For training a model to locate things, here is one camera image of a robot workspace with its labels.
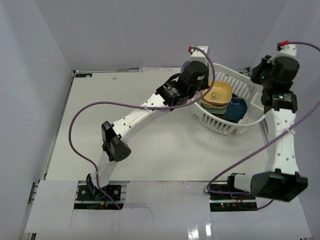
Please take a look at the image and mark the purple square panda dish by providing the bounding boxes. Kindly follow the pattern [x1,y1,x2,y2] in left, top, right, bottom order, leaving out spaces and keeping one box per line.
[180,60,190,73]

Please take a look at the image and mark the yellow square dish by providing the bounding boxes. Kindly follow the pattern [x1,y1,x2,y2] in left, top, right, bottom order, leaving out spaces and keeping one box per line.
[202,81,233,106]

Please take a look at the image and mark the brown square panda dish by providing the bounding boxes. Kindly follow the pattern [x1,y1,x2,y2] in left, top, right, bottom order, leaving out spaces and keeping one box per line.
[201,101,229,110]

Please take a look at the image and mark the dark blue leaf plate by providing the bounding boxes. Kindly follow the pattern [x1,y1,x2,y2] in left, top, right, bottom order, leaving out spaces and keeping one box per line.
[221,94,248,123]

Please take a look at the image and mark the green square panda dish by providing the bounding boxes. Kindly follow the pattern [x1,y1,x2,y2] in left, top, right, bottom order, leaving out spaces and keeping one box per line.
[203,107,227,115]

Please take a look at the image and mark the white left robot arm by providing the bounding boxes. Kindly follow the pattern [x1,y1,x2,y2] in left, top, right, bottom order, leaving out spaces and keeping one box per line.
[86,60,215,200]

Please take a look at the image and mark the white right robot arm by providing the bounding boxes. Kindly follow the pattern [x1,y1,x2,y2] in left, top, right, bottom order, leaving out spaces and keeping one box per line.
[225,55,308,202]

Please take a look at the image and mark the papers at table back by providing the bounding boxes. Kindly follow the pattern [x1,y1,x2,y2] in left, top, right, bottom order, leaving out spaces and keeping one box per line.
[139,67,181,74]

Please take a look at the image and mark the black label sticker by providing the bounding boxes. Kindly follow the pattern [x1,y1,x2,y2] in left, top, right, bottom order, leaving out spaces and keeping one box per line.
[74,73,93,78]

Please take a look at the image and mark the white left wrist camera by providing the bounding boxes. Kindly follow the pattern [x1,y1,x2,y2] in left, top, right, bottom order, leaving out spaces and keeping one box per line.
[188,46,209,65]

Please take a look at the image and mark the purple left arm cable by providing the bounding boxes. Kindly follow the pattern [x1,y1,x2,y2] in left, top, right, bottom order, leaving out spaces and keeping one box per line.
[68,51,215,210]

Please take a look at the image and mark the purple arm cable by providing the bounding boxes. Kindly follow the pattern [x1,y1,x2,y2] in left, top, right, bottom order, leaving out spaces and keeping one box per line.
[207,41,320,210]
[68,51,215,210]

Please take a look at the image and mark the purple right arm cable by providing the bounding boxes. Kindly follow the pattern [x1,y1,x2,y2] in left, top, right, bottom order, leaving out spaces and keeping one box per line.
[207,41,320,210]

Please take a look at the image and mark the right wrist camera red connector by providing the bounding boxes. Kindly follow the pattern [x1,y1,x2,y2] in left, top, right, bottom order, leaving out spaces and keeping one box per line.
[276,41,297,59]

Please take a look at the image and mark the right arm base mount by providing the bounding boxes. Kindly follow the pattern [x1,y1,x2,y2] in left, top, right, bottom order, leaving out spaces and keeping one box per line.
[203,186,258,213]

